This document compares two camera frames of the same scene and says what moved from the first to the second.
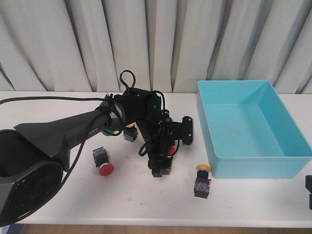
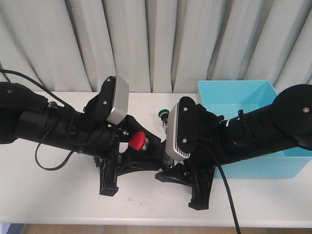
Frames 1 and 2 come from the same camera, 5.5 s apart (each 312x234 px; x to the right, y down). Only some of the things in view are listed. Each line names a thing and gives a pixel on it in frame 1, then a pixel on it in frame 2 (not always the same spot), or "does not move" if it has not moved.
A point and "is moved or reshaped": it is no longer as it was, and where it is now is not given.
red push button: (172, 150) is moved or reshaped
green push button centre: (166, 113) does not move
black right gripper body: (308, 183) → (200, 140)
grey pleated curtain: (168, 45) does not move
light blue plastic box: (248, 132) does not move
